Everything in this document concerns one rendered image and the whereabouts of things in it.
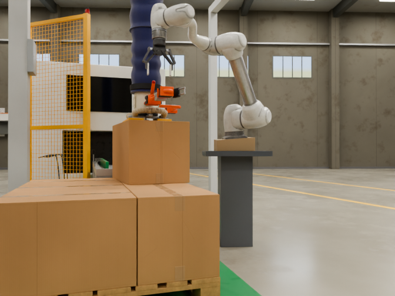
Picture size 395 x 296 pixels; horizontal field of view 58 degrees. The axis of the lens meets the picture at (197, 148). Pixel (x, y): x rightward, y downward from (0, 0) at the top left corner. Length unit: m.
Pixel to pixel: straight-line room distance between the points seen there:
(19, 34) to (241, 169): 2.34
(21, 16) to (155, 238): 2.67
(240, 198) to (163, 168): 0.81
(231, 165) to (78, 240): 1.49
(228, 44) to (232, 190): 1.09
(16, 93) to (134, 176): 1.76
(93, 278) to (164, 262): 0.32
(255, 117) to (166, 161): 0.83
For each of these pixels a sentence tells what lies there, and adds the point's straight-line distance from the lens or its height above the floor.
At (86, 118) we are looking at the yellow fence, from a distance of 3.64.
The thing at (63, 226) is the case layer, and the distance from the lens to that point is 1.65.
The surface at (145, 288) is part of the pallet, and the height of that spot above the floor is 0.13.
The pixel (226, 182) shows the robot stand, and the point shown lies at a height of 0.51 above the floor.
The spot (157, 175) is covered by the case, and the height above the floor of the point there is 0.60.
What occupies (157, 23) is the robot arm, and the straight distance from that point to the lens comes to 2.21.
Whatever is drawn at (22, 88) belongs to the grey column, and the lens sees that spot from 3.63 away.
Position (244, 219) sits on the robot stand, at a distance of 2.85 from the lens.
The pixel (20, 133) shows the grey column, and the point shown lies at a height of 0.91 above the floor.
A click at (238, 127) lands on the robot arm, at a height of 0.93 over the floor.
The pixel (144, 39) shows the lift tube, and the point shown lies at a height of 1.52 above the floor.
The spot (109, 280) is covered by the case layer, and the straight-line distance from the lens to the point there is 1.71.
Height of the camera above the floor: 0.76
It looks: level
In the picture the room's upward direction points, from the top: straight up
